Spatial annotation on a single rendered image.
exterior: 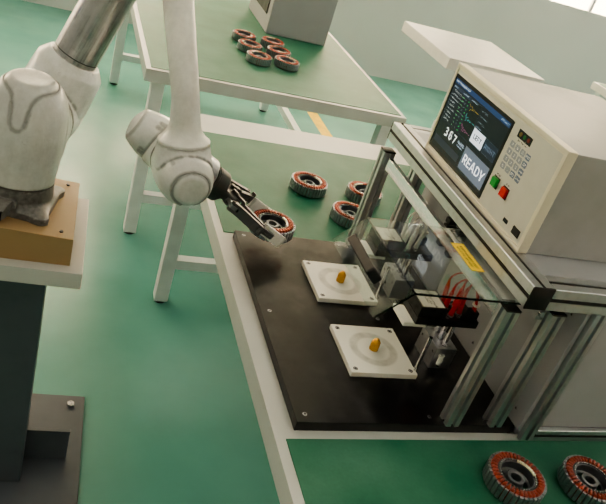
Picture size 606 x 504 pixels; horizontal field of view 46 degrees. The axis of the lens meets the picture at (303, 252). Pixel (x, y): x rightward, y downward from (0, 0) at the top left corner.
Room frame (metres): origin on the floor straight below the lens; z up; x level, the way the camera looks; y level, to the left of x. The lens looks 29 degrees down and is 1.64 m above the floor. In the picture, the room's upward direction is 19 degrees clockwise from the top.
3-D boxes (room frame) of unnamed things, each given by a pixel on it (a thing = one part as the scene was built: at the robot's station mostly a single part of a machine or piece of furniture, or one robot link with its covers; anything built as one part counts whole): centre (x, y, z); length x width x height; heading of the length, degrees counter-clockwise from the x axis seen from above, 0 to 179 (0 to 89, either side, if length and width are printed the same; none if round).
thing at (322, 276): (1.45, -0.10, 0.78); 0.15 x 0.15 x 0.01; 25
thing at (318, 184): (1.95, 0.05, 0.77); 0.11 x 0.11 x 0.04
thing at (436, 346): (1.29, -0.34, 0.80); 0.08 x 0.05 x 0.06; 25
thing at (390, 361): (1.23, -0.21, 0.78); 0.15 x 0.15 x 0.01; 25
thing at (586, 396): (1.21, -0.65, 0.91); 0.28 x 0.03 x 0.32; 115
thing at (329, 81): (3.59, 0.65, 0.38); 1.85 x 1.10 x 0.75; 25
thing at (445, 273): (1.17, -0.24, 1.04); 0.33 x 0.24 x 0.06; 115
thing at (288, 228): (1.52, 0.09, 0.83); 0.11 x 0.11 x 0.04
